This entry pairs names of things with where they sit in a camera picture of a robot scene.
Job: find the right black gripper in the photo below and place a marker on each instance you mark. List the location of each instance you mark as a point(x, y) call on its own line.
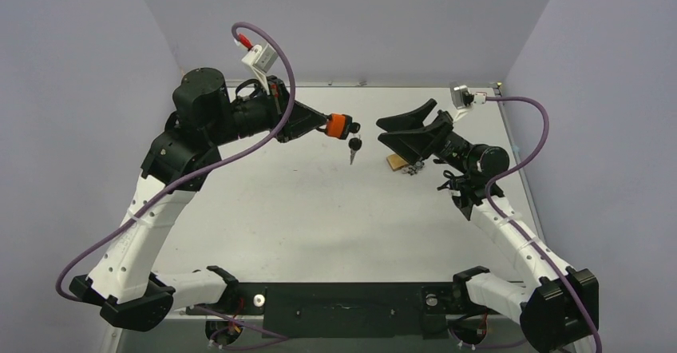
point(430, 139)

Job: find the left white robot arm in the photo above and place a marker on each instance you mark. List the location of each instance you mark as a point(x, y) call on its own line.
point(123, 285)

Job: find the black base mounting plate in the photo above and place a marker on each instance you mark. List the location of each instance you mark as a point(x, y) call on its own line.
point(347, 310)

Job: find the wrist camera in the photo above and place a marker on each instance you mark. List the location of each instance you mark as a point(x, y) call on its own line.
point(259, 59)
point(461, 96)

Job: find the orange black padlock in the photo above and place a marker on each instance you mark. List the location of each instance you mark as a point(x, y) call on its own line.
point(341, 126)

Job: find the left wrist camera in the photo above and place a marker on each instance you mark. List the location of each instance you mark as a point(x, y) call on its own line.
point(259, 59)

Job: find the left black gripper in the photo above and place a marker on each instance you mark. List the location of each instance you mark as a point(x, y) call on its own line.
point(300, 120)

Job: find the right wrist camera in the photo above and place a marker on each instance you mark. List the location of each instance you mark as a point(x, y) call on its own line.
point(461, 96)

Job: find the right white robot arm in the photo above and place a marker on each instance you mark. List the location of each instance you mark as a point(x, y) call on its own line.
point(555, 304)

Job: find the black key bunch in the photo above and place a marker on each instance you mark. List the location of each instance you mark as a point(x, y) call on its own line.
point(355, 144)

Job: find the large brass padlock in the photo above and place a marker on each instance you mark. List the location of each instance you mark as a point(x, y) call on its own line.
point(395, 162)

